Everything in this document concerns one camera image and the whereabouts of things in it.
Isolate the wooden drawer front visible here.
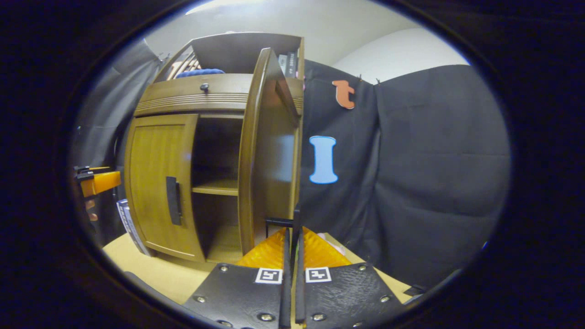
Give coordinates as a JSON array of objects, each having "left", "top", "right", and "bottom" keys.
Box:
[{"left": 134, "top": 73, "right": 304, "bottom": 117}]

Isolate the wooden shoe cabinet door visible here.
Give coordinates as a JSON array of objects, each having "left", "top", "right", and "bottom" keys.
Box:
[
  {"left": 238, "top": 47, "right": 302, "bottom": 256},
  {"left": 124, "top": 113, "right": 205, "bottom": 263}
]

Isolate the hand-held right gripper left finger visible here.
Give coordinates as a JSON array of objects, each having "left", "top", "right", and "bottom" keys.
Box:
[{"left": 183, "top": 227, "right": 293, "bottom": 329}]

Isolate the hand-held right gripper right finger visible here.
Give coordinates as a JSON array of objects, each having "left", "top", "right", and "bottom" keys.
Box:
[{"left": 295, "top": 226, "right": 414, "bottom": 329}]

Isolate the black backdrop cloth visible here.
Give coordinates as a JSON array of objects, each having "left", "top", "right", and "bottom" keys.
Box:
[{"left": 71, "top": 39, "right": 511, "bottom": 293}]

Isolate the white printed panel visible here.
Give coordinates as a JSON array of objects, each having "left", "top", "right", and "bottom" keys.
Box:
[{"left": 116, "top": 198, "right": 152, "bottom": 256}]

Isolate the wooden inner shelf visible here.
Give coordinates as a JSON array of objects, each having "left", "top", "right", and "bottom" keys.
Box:
[{"left": 192, "top": 179, "right": 239, "bottom": 197}]

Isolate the black door handle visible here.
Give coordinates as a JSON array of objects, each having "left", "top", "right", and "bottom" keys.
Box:
[
  {"left": 165, "top": 176, "right": 183, "bottom": 226},
  {"left": 265, "top": 209, "right": 301, "bottom": 238}
]

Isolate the blue folded cloth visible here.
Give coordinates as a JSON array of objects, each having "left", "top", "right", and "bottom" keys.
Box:
[{"left": 176, "top": 69, "right": 225, "bottom": 79}]

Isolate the wooden double-door shoe cabinet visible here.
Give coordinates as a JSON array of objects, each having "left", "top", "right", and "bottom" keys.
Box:
[{"left": 124, "top": 32, "right": 306, "bottom": 270}]

